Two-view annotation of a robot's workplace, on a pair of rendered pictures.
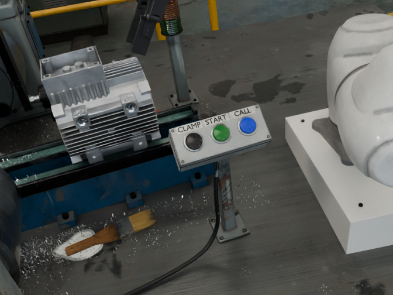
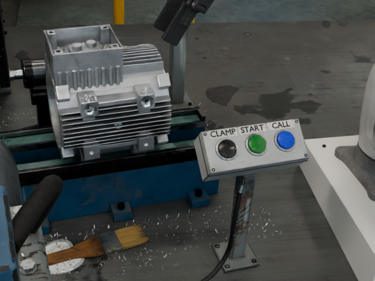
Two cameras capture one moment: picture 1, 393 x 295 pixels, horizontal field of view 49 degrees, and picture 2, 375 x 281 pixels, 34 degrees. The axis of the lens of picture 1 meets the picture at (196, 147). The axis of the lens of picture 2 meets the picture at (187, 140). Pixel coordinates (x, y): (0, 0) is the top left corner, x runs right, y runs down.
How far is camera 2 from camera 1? 0.26 m
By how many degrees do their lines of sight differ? 8
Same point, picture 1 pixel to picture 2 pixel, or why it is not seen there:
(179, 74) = (178, 71)
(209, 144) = (242, 155)
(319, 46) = (337, 62)
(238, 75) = (241, 82)
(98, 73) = (116, 57)
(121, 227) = (107, 242)
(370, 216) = not seen: outside the picture
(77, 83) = (90, 65)
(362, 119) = not seen: outside the picture
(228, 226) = (236, 254)
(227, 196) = (244, 217)
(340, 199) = (367, 236)
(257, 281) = not seen: outside the picture
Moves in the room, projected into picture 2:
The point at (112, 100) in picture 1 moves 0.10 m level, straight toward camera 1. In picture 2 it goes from (124, 90) to (138, 120)
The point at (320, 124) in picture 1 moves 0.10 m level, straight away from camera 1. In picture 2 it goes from (346, 153) to (347, 127)
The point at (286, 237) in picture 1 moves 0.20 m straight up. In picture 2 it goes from (301, 274) to (321, 187)
